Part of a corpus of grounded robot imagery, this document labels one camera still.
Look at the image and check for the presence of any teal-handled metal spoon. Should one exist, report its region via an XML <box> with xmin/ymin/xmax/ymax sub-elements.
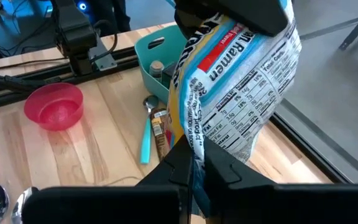
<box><xmin>140</xmin><ymin>95</ymin><xmax>160</xmax><ymax>165</ymax></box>

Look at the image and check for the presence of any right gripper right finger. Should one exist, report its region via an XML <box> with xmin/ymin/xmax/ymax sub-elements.
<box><xmin>203</xmin><ymin>138</ymin><xmax>358</xmax><ymax>224</ymax></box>

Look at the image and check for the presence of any glass spice jar tan lid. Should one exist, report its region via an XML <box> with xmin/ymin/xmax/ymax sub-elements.
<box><xmin>149</xmin><ymin>60</ymin><xmax>165</xmax><ymax>83</ymax></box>

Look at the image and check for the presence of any pink plastic bowl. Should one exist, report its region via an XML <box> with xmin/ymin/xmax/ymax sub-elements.
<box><xmin>23</xmin><ymin>82</ymin><xmax>84</xmax><ymax>131</ymax></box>

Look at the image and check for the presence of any yellow-orange handled spoon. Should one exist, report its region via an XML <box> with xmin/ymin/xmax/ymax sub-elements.
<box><xmin>11</xmin><ymin>186</ymin><xmax>40</xmax><ymax>224</ymax></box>

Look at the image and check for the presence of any teal plastic bin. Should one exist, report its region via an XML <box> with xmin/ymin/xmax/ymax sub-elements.
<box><xmin>134</xmin><ymin>24</ymin><xmax>188</xmax><ymax>105</ymax></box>

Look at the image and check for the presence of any blue beef ramen pack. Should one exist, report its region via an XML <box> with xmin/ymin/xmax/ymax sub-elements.
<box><xmin>168</xmin><ymin>0</ymin><xmax>303</xmax><ymax>218</ymax></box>

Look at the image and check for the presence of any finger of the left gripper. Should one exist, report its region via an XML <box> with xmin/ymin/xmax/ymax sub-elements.
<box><xmin>174</xmin><ymin>0</ymin><xmax>226</xmax><ymax>40</ymax></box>
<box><xmin>225</xmin><ymin>0</ymin><xmax>290</xmax><ymax>37</ymax></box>

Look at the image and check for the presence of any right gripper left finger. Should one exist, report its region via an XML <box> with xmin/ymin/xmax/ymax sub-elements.
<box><xmin>22</xmin><ymin>135</ymin><xmax>195</xmax><ymax>224</ymax></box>

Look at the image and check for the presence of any brown sauce packet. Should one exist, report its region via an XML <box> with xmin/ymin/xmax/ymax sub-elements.
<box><xmin>149</xmin><ymin>107</ymin><xmax>172</xmax><ymax>162</ymax></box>

